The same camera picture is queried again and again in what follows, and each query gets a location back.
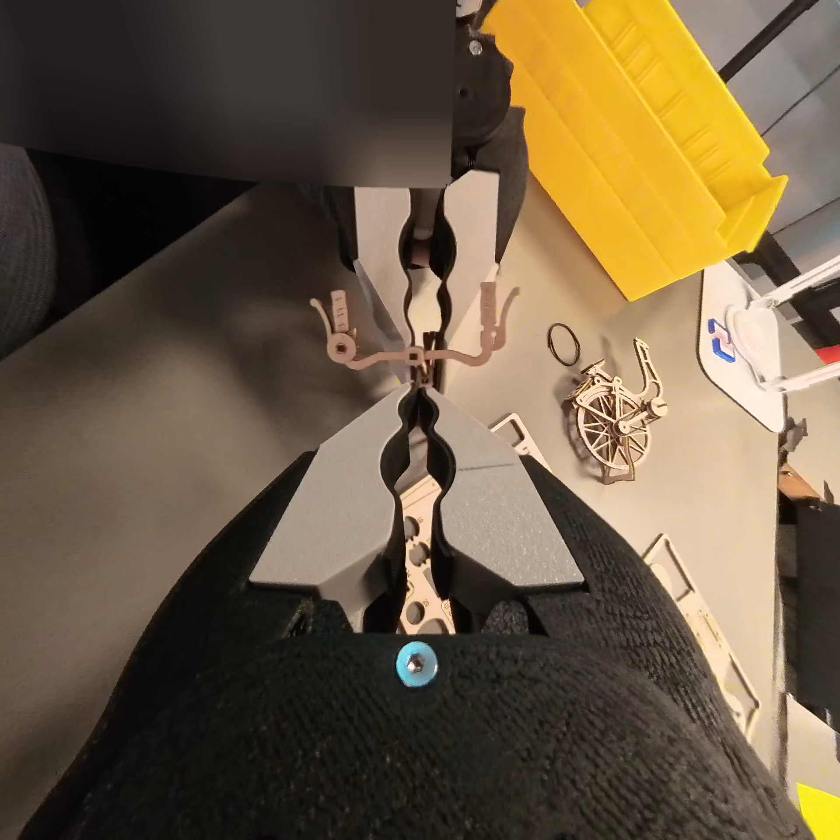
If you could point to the black tripod pole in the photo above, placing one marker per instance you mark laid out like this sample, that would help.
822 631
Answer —
754 44

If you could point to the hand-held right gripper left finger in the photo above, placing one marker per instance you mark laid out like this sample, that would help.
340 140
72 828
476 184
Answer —
328 512

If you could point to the person's left hand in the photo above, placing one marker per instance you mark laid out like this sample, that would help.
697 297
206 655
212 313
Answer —
420 249

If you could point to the wooden bicycle model frame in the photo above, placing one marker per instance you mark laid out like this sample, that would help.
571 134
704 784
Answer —
620 428

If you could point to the yellow plastic bin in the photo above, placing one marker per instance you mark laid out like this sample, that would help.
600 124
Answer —
590 164

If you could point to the brown cardboard piece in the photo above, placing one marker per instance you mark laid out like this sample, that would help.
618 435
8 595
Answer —
797 485

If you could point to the black flat case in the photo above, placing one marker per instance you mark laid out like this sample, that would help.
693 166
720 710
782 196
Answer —
814 590

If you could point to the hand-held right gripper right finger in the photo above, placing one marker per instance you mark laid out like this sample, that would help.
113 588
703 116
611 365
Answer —
505 518

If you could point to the wooden sheet with large cutouts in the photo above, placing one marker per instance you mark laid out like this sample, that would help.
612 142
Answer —
410 499

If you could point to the red black striped bar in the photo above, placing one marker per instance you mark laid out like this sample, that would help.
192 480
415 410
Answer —
830 354

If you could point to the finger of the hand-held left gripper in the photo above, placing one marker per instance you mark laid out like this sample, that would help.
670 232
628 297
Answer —
377 223
476 216

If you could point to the wooden model fork stem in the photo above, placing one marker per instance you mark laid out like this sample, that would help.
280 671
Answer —
423 380

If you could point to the white stand with tan head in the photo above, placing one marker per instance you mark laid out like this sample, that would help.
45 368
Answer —
735 394

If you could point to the black rubber band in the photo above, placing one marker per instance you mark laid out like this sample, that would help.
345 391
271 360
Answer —
548 341

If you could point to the person's grey sweater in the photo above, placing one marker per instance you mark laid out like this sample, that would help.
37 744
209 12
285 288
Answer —
26 249

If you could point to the wooden sheet with small parts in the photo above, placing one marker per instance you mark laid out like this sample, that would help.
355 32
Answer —
705 623

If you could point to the small dark tool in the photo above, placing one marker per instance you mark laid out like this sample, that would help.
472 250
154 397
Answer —
796 434

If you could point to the yellow sticky note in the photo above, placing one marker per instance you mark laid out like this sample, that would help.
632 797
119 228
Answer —
820 814

